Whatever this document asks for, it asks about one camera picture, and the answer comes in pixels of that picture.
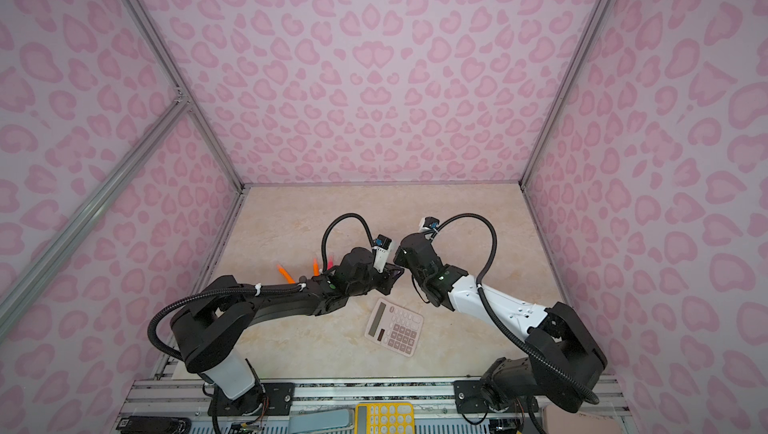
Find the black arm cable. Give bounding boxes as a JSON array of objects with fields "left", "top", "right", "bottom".
[
  {"left": 433, "top": 212, "right": 601, "bottom": 405},
  {"left": 146, "top": 212, "right": 376, "bottom": 362}
]

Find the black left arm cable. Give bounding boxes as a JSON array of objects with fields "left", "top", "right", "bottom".
[{"left": 146, "top": 212, "right": 376, "bottom": 362}]

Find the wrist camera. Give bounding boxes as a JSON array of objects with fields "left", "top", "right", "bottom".
[
  {"left": 372, "top": 234, "right": 392, "bottom": 273},
  {"left": 418, "top": 216, "right": 440, "bottom": 235}
]

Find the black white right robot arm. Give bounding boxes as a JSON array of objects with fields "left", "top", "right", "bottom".
[{"left": 394, "top": 232, "right": 607, "bottom": 413}]

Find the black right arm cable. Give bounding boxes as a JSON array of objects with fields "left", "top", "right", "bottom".
[{"left": 433, "top": 212, "right": 601, "bottom": 405}]

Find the black stapler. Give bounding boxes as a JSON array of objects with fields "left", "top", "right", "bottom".
[{"left": 116, "top": 416, "right": 192, "bottom": 434}]

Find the pink white calculator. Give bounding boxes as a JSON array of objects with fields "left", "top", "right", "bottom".
[{"left": 364, "top": 298, "right": 424, "bottom": 358}]

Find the grey blue case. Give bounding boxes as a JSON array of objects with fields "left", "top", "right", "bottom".
[{"left": 287, "top": 409, "right": 354, "bottom": 434}]

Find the pink box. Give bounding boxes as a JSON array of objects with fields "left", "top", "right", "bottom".
[{"left": 542, "top": 405, "right": 623, "bottom": 434}]

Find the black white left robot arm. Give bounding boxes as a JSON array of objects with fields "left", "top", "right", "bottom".
[{"left": 170, "top": 247, "right": 404, "bottom": 401}]

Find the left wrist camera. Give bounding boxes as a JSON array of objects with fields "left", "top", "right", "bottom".
[{"left": 372, "top": 234, "right": 392, "bottom": 273}]

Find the yellow calculator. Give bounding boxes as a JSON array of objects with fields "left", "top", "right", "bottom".
[{"left": 354, "top": 402, "right": 416, "bottom": 434}]

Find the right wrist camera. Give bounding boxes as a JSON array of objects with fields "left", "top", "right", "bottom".
[{"left": 418, "top": 216, "right": 440, "bottom": 235}]

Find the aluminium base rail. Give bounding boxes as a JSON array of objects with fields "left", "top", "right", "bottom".
[{"left": 113, "top": 376, "right": 631, "bottom": 434}]

